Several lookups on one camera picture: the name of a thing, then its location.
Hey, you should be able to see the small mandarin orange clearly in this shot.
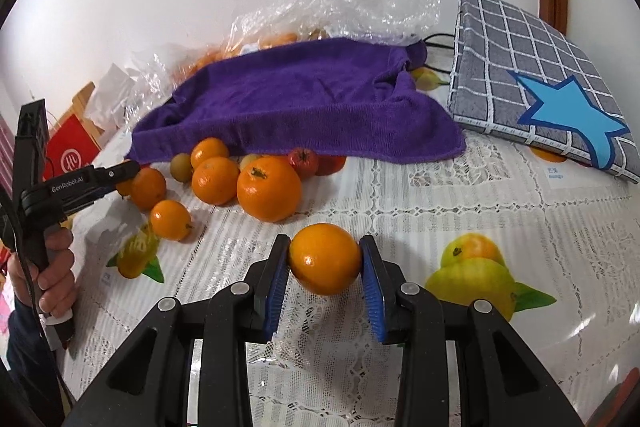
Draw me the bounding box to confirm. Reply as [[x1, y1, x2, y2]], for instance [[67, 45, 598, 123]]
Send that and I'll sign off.
[[190, 138, 230, 170]]

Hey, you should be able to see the medium tangerine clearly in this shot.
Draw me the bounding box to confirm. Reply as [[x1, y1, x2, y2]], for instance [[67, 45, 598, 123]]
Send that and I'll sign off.
[[191, 157, 240, 206]]

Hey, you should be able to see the smooth oval orange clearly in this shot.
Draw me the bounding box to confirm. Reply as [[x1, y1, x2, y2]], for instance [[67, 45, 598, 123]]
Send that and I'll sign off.
[[288, 223, 362, 296]]

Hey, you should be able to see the rough round orange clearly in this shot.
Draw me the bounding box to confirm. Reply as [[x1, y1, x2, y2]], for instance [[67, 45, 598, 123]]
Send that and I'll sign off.
[[236, 156, 303, 223]]

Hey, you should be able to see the person's left hand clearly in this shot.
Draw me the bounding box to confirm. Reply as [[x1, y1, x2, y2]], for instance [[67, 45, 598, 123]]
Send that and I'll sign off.
[[8, 228, 77, 319]]

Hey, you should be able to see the red paper box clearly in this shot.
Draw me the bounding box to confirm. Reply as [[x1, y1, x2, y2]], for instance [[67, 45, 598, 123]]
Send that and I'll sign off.
[[42, 114, 100, 180]]

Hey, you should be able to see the orange near towel edge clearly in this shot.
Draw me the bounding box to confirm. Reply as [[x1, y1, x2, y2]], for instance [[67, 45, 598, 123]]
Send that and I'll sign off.
[[130, 167, 167, 211]]

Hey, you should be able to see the small orange left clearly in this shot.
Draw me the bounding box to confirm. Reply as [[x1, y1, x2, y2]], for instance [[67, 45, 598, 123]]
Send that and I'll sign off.
[[150, 199, 192, 242]]

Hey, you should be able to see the yellow-green small fruit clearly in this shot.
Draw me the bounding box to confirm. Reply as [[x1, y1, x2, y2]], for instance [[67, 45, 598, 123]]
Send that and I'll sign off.
[[169, 153, 193, 183]]

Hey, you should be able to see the red cherry tomato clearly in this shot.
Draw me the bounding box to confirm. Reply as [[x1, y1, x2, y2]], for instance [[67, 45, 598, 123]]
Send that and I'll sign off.
[[288, 147, 320, 180]]

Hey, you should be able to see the grey checked star cushion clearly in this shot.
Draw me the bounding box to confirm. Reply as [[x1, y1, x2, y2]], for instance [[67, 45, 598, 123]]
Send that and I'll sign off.
[[448, 0, 639, 183]]

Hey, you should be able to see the purple towel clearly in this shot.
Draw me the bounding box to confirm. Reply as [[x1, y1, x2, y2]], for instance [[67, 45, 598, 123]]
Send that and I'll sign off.
[[127, 38, 465, 164]]

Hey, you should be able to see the clear plastic fruit bag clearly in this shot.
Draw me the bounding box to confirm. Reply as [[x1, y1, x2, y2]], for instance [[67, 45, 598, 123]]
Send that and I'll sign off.
[[124, 0, 440, 129]]

